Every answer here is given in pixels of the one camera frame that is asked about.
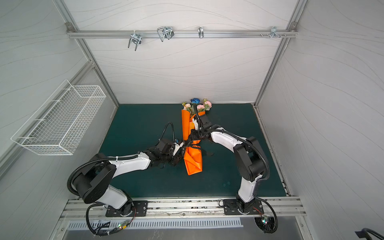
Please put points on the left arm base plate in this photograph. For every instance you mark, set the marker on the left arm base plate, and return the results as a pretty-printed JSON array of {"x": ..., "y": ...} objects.
[{"x": 138, "y": 208}]

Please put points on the white slotted cable duct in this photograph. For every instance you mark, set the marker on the white slotted cable duct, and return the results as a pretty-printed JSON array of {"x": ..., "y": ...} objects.
[{"x": 144, "y": 224}]

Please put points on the orange wrapping paper sheet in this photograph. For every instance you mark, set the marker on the orange wrapping paper sheet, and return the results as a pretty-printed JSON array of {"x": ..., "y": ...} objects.
[{"x": 193, "y": 155}]

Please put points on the left metal U-bolt clamp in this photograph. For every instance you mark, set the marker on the left metal U-bolt clamp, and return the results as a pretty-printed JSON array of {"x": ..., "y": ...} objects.
[{"x": 135, "y": 40}]

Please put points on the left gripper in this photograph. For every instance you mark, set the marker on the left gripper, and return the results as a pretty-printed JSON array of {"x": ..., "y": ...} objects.
[{"x": 176, "y": 160}]

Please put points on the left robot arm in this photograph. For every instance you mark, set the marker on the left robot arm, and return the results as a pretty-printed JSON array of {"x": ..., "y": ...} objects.
[{"x": 92, "y": 180}]

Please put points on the middle metal U-bolt clamp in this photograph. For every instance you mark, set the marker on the middle metal U-bolt clamp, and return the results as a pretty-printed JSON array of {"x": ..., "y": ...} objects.
[{"x": 165, "y": 32}]

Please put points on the green table mat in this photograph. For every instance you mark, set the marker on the green table mat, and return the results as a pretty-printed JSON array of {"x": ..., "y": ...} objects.
[{"x": 136, "y": 128}]

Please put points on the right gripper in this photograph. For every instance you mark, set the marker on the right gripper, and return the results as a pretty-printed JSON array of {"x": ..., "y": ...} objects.
[{"x": 194, "y": 132}]

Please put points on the metal u-bolt clamp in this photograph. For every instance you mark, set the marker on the metal u-bolt clamp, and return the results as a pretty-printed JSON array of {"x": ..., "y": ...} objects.
[
  {"x": 165, "y": 32},
  {"x": 135, "y": 40}
]

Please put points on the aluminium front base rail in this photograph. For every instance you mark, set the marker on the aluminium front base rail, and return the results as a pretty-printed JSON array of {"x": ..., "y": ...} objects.
[{"x": 161, "y": 208}]

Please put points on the small metal hook bracket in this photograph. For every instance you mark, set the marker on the small metal hook bracket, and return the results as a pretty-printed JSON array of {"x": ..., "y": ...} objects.
[{"x": 201, "y": 32}]

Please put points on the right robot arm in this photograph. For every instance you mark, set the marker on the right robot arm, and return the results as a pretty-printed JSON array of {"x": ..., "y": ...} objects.
[{"x": 251, "y": 160}]

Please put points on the aluminium cross rail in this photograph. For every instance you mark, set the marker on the aluminium cross rail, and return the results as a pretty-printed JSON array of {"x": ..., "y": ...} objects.
[{"x": 73, "y": 33}]

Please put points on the peach fake flower stem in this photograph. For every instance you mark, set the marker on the peach fake flower stem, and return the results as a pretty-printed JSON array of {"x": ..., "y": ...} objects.
[{"x": 187, "y": 107}]

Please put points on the pink fake flower stem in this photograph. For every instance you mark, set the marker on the pink fake flower stem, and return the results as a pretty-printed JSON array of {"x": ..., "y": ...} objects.
[{"x": 205, "y": 105}]

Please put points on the white wire basket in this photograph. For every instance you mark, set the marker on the white wire basket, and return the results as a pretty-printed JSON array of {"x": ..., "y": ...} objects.
[{"x": 57, "y": 127}]

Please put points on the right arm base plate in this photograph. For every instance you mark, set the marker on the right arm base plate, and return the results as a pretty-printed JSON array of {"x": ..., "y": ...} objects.
[{"x": 231, "y": 207}]

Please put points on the blue fake flower stem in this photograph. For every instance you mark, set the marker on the blue fake flower stem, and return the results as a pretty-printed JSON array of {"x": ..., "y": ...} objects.
[{"x": 195, "y": 101}]

